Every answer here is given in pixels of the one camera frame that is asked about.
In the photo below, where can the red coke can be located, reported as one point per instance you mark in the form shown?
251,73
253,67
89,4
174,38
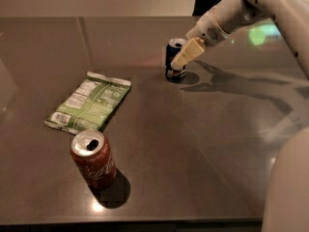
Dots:
91,152

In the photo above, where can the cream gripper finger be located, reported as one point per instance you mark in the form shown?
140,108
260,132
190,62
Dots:
190,50

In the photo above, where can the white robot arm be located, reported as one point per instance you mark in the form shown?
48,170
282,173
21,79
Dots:
287,200

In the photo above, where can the blue pepsi can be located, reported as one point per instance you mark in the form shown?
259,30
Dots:
173,47

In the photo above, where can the green chip bag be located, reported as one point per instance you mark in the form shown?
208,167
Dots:
90,105

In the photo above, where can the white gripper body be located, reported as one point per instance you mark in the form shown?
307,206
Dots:
209,31

